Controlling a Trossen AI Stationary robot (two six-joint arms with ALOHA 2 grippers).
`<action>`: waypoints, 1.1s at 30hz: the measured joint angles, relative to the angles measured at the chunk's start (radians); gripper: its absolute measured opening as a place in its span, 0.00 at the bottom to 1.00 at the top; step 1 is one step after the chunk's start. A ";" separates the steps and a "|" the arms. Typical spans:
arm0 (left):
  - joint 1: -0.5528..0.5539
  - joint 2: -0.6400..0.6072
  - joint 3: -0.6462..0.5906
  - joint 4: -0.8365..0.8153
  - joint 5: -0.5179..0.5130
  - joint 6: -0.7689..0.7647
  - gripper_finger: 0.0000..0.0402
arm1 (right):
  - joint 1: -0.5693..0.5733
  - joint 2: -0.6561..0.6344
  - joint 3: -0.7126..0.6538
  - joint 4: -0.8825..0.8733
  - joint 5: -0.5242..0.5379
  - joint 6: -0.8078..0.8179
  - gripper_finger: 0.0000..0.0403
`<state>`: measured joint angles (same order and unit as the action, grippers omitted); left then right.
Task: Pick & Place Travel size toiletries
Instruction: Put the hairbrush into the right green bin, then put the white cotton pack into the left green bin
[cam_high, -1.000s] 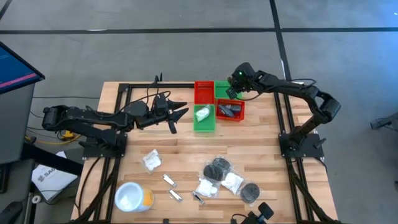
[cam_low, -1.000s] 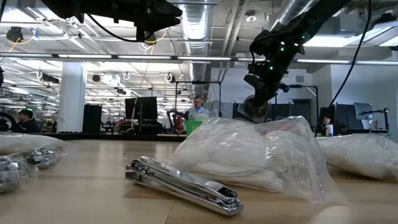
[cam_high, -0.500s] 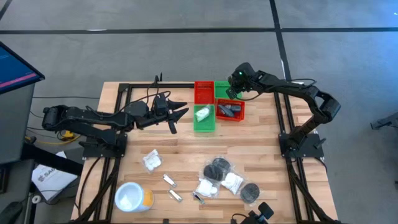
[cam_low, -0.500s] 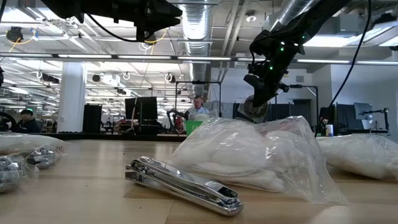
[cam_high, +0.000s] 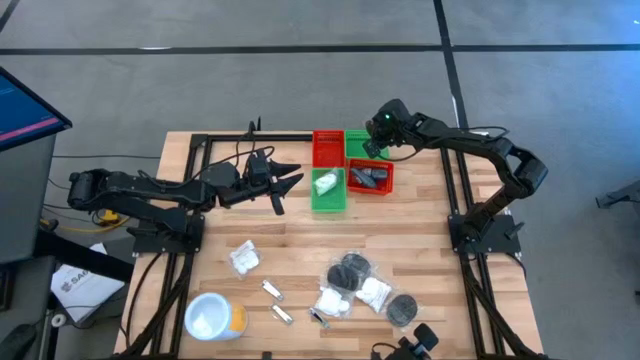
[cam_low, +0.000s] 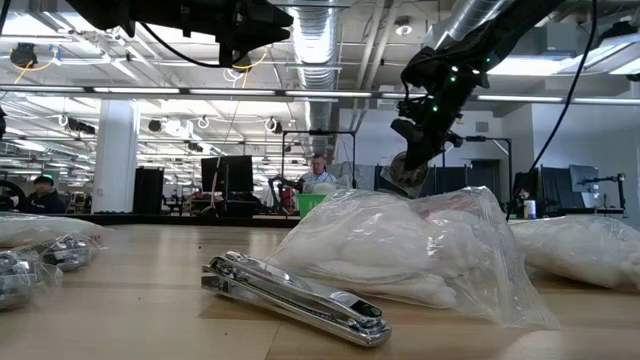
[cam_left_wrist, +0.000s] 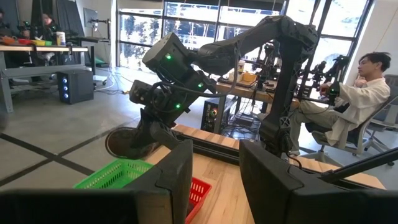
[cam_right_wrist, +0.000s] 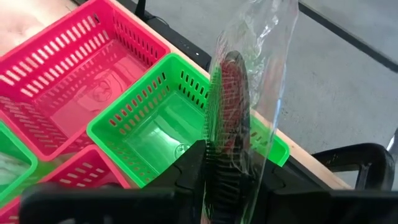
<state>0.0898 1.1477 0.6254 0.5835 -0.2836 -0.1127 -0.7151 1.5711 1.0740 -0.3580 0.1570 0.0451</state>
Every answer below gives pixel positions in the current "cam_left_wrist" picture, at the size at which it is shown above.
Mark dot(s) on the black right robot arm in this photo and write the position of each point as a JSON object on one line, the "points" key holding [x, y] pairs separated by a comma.
{"points": [[286, 93]]}

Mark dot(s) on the person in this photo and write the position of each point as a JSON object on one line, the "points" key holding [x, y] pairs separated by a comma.
{"points": [[4, 23], [360, 99], [49, 26]]}

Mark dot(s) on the green plastic mesh basket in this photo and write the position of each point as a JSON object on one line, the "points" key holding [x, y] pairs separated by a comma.
{"points": [[112, 175]]}

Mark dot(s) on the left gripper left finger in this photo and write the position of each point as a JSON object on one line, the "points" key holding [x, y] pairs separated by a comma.
{"points": [[169, 193]]}

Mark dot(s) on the grey office chair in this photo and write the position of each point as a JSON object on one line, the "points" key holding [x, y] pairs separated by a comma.
{"points": [[354, 137]]}

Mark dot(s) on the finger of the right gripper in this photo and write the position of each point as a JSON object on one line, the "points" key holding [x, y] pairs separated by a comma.
{"points": [[144, 130], [166, 135]]}

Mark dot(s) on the small cardboard box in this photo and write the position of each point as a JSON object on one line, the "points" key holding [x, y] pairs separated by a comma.
{"points": [[248, 77]]}

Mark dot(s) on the white wipes canister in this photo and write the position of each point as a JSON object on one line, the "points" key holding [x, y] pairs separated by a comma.
{"points": [[61, 39]]}

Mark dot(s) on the wooden work table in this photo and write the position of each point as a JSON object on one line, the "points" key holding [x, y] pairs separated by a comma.
{"points": [[37, 48], [245, 91]]}

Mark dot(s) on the monitor on arm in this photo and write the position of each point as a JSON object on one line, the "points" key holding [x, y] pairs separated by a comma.
{"points": [[90, 17]]}

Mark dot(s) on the black computer tower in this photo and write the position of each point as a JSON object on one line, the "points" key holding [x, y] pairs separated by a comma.
{"points": [[77, 87], [211, 115]]}

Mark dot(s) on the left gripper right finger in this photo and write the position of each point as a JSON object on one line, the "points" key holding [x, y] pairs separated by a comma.
{"points": [[270, 193]]}

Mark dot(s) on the background black robot arm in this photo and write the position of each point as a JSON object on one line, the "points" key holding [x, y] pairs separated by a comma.
{"points": [[340, 62]]}

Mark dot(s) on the red plastic mesh basket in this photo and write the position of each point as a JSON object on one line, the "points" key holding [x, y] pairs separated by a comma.
{"points": [[197, 193]]}

